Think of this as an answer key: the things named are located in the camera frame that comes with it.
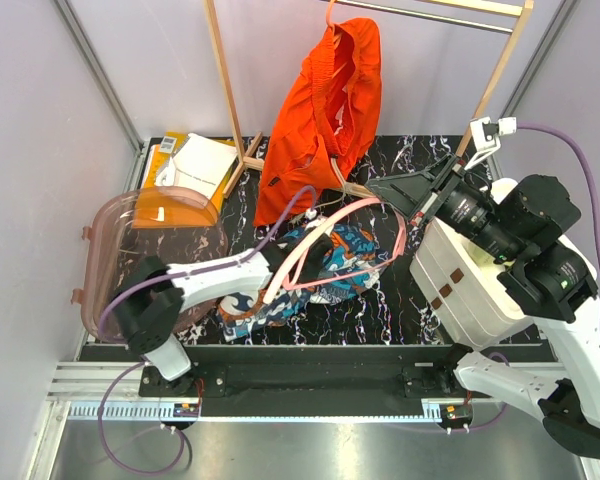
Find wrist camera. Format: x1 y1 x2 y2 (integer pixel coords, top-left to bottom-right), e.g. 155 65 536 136
303 209 318 221
465 117 517 170

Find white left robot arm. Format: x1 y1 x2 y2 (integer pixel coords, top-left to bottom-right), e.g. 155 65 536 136
102 239 299 396

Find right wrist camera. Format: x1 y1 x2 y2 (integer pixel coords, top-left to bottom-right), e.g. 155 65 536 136
465 117 517 170

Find blue patterned shorts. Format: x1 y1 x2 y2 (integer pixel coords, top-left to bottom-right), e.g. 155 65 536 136
216 223 390 342

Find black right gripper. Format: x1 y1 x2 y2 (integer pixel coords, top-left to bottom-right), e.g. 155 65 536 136
366 150 524 262

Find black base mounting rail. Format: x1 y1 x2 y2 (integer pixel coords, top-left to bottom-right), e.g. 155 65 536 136
77 342 556 419

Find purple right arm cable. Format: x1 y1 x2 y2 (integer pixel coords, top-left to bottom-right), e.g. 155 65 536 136
514 121 600 351

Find white drawer organizer box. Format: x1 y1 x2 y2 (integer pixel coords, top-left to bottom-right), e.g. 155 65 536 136
410 218 532 351

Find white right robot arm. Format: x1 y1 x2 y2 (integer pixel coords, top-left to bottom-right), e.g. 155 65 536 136
366 156 600 460

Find orange shorts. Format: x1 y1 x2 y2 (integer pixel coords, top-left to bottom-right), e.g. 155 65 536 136
253 18 382 227

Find orange clothes hanger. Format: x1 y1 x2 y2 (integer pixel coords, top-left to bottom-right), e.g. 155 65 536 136
325 0 348 38

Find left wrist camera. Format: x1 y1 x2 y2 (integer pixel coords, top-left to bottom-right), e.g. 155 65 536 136
303 209 318 221

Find clear pink plastic bin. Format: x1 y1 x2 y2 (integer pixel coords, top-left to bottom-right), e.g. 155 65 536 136
71 186 228 343

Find pink clothes hanger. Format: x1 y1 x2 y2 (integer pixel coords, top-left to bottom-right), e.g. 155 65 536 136
262 195 409 304

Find wooden clothes rack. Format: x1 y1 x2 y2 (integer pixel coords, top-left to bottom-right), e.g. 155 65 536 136
203 0 535 196

